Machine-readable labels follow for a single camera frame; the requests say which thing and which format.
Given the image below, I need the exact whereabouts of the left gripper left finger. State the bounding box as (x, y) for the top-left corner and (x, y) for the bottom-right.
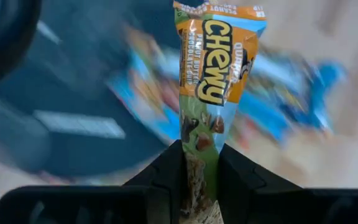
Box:
(0, 139), (185, 224)

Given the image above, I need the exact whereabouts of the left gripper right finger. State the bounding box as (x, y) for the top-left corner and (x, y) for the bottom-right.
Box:
(217, 142), (358, 224)

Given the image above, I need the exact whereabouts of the orange Chewy peanut butter bar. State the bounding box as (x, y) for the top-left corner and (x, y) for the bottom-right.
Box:
(107, 24), (181, 144)
(172, 0), (267, 224)

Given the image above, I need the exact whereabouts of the blue granola bar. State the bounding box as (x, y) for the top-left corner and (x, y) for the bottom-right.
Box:
(287, 60), (349, 133)
(237, 90), (291, 142)

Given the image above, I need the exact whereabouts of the white label strip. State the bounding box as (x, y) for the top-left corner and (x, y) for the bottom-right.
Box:
(32, 110), (127, 140)

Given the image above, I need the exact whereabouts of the round dark blue mat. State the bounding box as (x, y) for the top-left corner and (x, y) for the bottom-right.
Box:
(0, 0), (181, 184)

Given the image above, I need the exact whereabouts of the clear plastic bin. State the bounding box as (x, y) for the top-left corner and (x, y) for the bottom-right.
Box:
(0, 90), (53, 175)

